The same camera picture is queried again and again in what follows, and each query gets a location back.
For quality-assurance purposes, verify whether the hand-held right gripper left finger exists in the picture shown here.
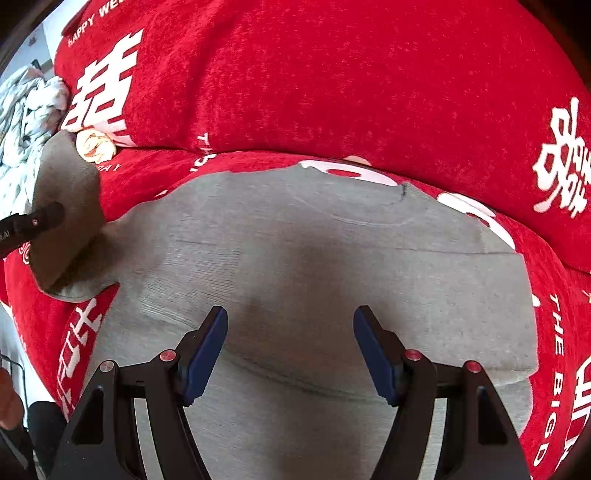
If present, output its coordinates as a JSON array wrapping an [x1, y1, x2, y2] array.
[[50, 305, 228, 480]]

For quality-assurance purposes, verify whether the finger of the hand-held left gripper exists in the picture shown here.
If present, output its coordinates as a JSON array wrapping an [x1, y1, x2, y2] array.
[[0, 201, 65, 260]]

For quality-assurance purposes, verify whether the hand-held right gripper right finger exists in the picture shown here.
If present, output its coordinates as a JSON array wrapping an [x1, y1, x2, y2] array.
[[353, 305, 532, 480]]

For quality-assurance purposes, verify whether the grey knit sweater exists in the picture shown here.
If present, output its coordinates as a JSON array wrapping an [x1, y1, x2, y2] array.
[[28, 131, 539, 480]]

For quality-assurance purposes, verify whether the pale patterned cloth pile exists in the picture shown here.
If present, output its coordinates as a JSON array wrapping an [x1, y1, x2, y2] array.
[[0, 65, 71, 219]]

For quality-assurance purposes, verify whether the small cream and orange toy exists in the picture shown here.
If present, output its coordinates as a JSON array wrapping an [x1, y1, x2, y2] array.
[[76, 130, 116, 164]]

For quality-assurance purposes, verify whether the dark cloth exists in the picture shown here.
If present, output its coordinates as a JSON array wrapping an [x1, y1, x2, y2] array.
[[0, 401, 68, 480]]

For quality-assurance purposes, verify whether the red bedspread with white text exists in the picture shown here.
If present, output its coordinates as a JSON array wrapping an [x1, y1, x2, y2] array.
[[0, 0, 591, 480]]

